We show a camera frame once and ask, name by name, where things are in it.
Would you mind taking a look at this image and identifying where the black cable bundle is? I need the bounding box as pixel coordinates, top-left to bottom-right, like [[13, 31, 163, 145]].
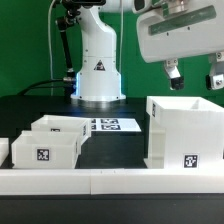
[[18, 77, 76, 97]]

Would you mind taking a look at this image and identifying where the paper sheet with markers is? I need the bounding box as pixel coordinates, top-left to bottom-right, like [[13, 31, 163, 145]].
[[91, 118, 141, 132]]

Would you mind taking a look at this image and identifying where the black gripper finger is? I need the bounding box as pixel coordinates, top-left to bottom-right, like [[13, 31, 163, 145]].
[[206, 52, 224, 90], [163, 59, 184, 90]]

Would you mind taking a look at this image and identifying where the white drawer one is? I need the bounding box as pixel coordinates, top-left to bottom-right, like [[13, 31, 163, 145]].
[[31, 115, 91, 143], [11, 131, 81, 169]]

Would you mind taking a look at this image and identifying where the white L-shaped fence rail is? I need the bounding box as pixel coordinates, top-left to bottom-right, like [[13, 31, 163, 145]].
[[0, 169, 224, 195]]

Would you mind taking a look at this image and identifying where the white drawer cabinet box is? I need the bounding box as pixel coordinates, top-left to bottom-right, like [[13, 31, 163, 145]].
[[144, 96, 224, 170]]

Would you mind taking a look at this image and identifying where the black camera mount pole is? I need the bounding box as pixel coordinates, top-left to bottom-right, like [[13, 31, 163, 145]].
[[56, 0, 80, 78]]

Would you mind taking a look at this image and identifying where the white block at left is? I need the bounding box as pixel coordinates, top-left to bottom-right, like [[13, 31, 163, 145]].
[[0, 138, 9, 168]]

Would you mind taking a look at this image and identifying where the white drawer front one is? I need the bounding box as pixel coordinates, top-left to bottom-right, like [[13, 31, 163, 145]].
[[11, 131, 81, 169]]

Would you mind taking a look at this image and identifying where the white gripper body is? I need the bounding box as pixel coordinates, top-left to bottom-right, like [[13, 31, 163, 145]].
[[135, 0, 224, 62]]

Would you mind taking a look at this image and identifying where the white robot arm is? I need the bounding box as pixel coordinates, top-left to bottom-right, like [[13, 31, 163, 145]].
[[54, 0, 224, 102]]

